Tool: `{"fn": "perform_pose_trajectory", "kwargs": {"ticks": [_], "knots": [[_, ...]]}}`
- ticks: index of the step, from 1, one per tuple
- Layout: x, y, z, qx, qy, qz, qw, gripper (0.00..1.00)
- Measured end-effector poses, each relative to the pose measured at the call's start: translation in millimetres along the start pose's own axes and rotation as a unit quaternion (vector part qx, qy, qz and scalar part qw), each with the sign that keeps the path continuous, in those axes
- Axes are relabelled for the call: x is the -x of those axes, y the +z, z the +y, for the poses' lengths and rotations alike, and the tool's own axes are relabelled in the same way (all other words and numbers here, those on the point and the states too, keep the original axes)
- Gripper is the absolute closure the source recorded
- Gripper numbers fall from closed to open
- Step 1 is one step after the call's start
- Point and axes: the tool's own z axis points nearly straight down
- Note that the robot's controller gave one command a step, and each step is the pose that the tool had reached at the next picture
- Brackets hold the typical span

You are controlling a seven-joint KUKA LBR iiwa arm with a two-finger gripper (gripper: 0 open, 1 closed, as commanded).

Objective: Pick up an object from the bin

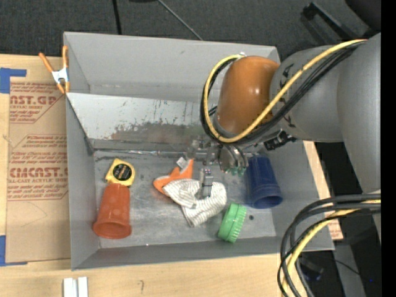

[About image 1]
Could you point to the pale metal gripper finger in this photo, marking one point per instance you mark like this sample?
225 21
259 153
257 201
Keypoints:
182 162
206 182

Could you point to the orange cloth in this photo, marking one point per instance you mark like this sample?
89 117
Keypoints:
181 174

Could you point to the white striped cloth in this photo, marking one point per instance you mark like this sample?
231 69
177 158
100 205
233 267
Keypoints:
201 210

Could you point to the green round lid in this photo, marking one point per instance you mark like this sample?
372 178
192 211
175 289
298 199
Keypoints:
232 223

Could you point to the blue plastic cup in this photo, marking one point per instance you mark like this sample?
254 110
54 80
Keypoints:
262 181

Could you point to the yellow and black tape measure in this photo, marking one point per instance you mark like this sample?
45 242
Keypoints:
120 172

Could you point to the orange plastic cup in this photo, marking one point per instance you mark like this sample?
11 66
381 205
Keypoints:
113 210

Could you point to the grey metal bin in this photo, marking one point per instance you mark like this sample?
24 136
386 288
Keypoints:
154 70

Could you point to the brown cardboard board, red print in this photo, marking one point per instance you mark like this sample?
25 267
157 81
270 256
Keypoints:
37 153

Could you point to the black cylinder on white bracket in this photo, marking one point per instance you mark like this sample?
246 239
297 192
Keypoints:
278 141

